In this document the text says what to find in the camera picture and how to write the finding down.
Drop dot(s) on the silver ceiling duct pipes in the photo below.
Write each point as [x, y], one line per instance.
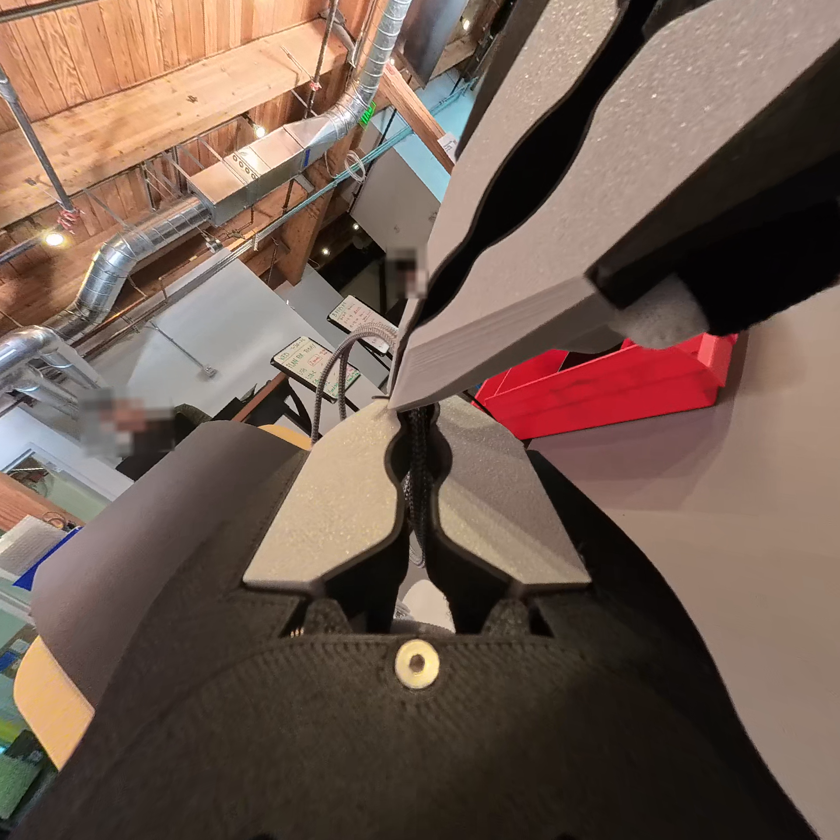
[131, 250]

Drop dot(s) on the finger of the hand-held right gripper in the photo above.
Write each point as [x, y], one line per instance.
[656, 145]
[525, 92]

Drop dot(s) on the wooden beam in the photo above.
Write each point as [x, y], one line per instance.
[158, 118]

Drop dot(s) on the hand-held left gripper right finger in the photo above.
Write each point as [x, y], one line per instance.
[512, 519]

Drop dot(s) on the person's right hand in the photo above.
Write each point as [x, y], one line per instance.
[663, 315]

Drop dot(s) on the small blue desk bin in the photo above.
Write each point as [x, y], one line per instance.
[40, 558]

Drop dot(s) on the red plastic bin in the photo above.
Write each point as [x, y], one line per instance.
[604, 387]

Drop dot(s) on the white flip chart board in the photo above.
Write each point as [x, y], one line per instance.
[309, 364]
[362, 315]

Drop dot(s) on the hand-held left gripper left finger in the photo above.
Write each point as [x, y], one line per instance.
[322, 519]

